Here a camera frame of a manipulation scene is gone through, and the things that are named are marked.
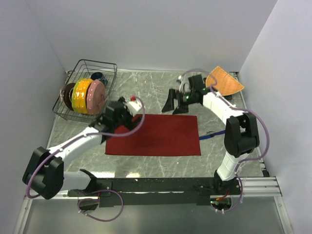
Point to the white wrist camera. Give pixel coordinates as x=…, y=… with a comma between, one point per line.
x=183, y=85
x=134, y=106

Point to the black wire dish rack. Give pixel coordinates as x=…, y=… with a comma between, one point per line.
x=84, y=68

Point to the pink dotted plate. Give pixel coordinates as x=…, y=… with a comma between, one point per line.
x=95, y=97

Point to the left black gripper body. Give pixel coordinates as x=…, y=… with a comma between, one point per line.
x=126, y=120

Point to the aluminium extrusion rail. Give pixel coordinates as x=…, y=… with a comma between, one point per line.
x=253, y=186

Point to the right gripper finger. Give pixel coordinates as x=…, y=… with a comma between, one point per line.
x=181, y=109
x=169, y=104

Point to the yellow green plate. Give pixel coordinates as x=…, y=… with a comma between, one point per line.
x=79, y=95

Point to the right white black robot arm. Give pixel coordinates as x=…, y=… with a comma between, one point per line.
x=241, y=131

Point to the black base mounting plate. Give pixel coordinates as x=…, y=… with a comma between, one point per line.
x=157, y=191

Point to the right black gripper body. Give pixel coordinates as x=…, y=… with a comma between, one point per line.
x=184, y=98

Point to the dark teal mug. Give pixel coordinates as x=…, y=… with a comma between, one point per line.
x=99, y=76

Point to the blue handled knife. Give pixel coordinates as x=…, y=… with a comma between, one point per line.
x=211, y=134

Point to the dark red cloth napkin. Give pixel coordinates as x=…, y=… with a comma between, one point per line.
x=160, y=135

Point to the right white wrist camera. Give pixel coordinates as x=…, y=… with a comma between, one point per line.
x=183, y=85

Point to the dark brown plate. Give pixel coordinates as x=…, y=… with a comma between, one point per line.
x=65, y=95

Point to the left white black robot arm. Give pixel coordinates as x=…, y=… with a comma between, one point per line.
x=45, y=176

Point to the orange woven fan basket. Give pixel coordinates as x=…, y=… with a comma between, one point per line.
x=223, y=82

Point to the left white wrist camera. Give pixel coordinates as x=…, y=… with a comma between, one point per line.
x=134, y=106

